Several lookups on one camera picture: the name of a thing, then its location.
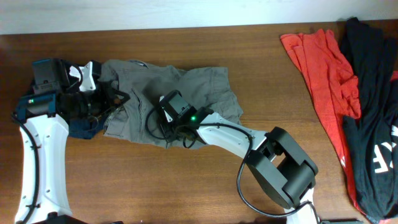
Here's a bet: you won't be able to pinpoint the red orange garment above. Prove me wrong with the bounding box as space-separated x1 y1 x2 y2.
279 27 398 224

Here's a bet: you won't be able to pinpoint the grey shorts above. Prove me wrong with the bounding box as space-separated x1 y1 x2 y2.
99 60 243 148

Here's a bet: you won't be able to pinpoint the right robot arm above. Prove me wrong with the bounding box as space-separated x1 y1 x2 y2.
155 90 321 223

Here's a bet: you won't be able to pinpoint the folded navy blue garment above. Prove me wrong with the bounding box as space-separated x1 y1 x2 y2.
29 77 106 140

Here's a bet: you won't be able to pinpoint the black printed t-shirt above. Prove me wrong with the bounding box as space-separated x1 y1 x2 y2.
340 17 397 221

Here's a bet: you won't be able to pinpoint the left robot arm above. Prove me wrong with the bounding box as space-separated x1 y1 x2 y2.
11 58 130 223

